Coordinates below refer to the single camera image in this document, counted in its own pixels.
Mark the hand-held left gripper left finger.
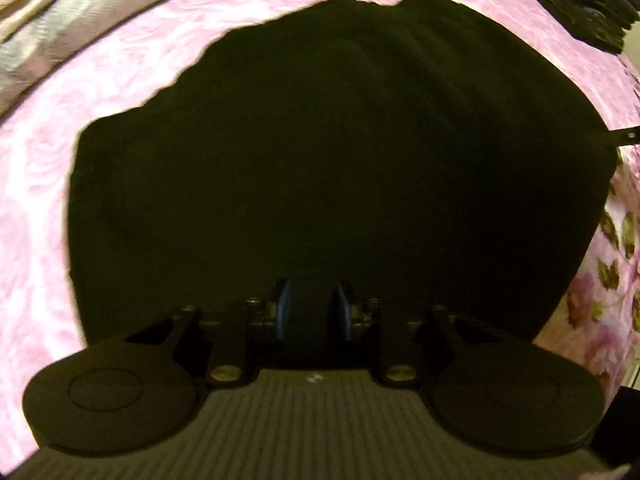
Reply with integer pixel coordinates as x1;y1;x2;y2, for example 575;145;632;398
124;279;294;389

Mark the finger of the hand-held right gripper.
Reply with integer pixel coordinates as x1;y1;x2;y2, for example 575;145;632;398
593;127;640;148

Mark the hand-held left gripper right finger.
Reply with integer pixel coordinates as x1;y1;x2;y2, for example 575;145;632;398
332;279;502;389

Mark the black garment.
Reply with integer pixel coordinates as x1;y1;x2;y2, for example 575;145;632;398
67;0;619;361

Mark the stack of dark folded clothes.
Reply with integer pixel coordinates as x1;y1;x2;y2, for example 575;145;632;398
510;0;640;54

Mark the floral blanket with leaf print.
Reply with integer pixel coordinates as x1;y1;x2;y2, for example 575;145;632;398
532;149;640;392

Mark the pink rose-patterned bed sheet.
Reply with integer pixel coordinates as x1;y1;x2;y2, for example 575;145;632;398
0;0;640;463

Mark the grey beige striped quilt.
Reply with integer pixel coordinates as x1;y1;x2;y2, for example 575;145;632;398
0;0;273;117

